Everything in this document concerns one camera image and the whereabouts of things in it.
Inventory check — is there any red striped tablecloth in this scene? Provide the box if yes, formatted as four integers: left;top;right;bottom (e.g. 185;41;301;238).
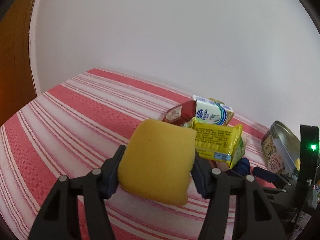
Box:
0;68;276;240

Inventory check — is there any blue cloth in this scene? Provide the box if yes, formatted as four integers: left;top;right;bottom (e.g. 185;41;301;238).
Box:
232;158;251;176

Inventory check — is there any brown wooden door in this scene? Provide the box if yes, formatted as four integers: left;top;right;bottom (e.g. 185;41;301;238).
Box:
1;0;36;124

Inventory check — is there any yellow foil packet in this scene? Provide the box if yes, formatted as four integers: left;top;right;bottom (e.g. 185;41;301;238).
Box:
191;118;243;169

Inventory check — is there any yellow green scouring sponge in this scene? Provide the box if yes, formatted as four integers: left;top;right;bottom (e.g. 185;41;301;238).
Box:
209;98;225;105

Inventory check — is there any round metal cookie tin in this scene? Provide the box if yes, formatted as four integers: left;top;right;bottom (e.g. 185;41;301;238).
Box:
261;121;300;180

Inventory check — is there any red snack packet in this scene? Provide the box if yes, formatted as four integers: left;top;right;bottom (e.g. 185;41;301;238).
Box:
162;100;196;126

